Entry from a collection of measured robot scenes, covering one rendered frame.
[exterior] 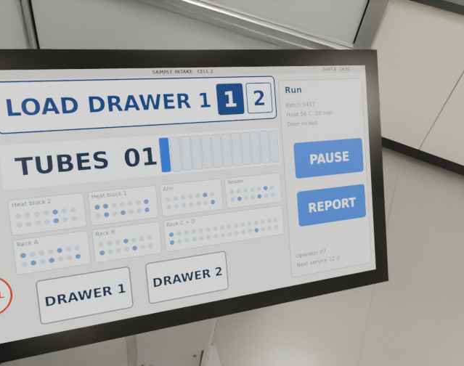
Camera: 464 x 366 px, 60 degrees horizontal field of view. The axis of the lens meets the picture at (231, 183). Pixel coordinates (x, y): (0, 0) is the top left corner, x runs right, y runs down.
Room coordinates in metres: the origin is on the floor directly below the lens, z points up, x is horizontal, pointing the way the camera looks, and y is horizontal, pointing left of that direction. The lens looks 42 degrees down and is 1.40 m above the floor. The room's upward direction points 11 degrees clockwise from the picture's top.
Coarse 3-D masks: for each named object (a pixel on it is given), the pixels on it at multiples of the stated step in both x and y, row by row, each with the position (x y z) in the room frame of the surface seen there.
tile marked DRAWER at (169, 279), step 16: (192, 256) 0.28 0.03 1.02; (208, 256) 0.29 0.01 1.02; (224, 256) 0.29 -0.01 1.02; (160, 272) 0.26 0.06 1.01; (176, 272) 0.26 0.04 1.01; (192, 272) 0.27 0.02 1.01; (208, 272) 0.28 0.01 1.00; (224, 272) 0.28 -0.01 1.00; (160, 288) 0.25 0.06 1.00; (176, 288) 0.25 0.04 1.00; (192, 288) 0.26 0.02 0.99; (208, 288) 0.26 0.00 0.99; (224, 288) 0.27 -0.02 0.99
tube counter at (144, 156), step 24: (144, 144) 0.34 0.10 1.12; (168, 144) 0.35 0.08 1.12; (192, 144) 0.36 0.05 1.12; (216, 144) 0.37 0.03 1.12; (240, 144) 0.38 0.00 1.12; (264, 144) 0.39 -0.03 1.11; (144, 168) 0.32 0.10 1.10; (168, 168) 0.33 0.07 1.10; (192, 168) 0.34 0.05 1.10; (216, 168) 0.35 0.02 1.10
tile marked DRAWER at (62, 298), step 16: (96, 272) 0.24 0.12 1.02; (112, 272) 0.24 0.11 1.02; (128, 272) 0.25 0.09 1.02; (48, 288) 0.21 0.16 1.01; (64, 288) 0.22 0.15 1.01; (80, 288) 0.22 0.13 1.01; (96, 288) 0.23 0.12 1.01; (112, 288) 0.23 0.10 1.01; (128, 288) 0.24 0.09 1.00; (48, 304) 0.20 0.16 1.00; (64, 304) 0.21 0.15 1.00; (80, 304) 0.21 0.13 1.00; (96, 304) 0.22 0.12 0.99; (112, 304) 0.22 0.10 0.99; (128, 304) 0.23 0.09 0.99; (48, 320) 0.19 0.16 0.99; (64, 320) 0.20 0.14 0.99
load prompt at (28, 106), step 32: (0, 96) 0.32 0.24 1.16; (32, 96) 0.33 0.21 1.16; (64, 96) 0.34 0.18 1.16; (96, 96) 0.35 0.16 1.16; (128, 96) 0.37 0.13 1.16; (160, 96) 0.38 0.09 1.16; (192, 96) 0.39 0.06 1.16; (224, 96) 0.41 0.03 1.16; (256, 96) 0.42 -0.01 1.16; (0, 128) 0.30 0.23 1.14; (32, 128) 0.31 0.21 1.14; (64, 128) 0.32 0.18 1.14; (96, 128) 0.33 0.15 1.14
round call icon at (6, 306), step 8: (8, 272) 0.21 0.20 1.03; (0, 280) 0.20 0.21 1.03; (8, 280) 0.21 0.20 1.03; (0, 288) 0.20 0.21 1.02; (8, 288) 0.20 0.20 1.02; (0, 296) 0.19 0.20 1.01; (8, 296) 0.20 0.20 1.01; (0, 304) 0.19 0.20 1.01; (8, 304) 0.19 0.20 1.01; (0, 312) 0.18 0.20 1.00; (8, 312) 0.19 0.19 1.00; (16, 312) 0.19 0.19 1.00
